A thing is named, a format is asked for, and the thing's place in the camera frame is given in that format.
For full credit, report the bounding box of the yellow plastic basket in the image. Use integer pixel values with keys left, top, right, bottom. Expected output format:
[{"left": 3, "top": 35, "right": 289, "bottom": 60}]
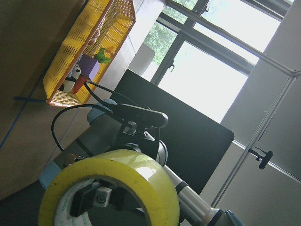
[{"left": 43, "top": 0, "right": 135, "bottom": 107}]

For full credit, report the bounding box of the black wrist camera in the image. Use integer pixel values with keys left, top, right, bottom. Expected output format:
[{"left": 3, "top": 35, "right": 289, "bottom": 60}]
[{"left": 112, "top": 104, "right": 168, "bottom": 128}]

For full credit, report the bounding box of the toy panda figure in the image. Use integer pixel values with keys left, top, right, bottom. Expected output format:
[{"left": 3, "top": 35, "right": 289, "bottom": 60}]
[{"left": 58, "top": 64, "right": 81, "bottom": 93}]

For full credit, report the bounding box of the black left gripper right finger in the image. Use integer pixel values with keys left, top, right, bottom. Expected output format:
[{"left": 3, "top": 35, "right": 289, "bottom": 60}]
[{"left": 109, "top": 187, "right": 143, "bottom": 213}]

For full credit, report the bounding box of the purple foam block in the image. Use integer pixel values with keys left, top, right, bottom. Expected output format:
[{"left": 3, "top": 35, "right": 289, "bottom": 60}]
[{"left": 78, "top": 54, "right": 100, "bottom": 81}]

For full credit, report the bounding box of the black window handle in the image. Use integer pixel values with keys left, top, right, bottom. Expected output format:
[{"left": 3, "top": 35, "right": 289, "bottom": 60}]
[{"left": 248, "top": 146, "right": 274, "bottom": 170}]

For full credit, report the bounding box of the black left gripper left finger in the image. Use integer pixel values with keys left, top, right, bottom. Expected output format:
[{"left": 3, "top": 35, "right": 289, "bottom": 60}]
[{"left": 70, "top": 182, "right": 99, "bottom": 217}]

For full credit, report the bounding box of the black monitor panel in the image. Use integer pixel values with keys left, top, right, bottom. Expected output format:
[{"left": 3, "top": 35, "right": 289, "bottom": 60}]
[{"left": 111, "top": 69, "right": 234, "bottom": 194}]

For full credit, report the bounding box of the yellow tape roll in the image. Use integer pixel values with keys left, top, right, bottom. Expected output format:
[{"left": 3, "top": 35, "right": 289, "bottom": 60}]
[{"left": 38, "top": 149, "right": 180, "bottom": 226}]

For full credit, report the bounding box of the black camera cable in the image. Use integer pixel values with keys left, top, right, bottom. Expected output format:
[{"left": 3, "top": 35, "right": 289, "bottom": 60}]
[{"left": 51, "top": 80, "right": 151, "bottom": 151}]

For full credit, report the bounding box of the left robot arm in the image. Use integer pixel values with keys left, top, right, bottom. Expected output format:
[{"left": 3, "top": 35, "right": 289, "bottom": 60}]
[{"left": 38, "top": 100, "right": 242, "bottom": 226}]

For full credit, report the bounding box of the toy carrot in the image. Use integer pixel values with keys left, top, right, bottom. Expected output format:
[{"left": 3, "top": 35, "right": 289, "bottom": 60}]
[{"left": 73, "top": 48, "right": 111, "bottom": 94}]

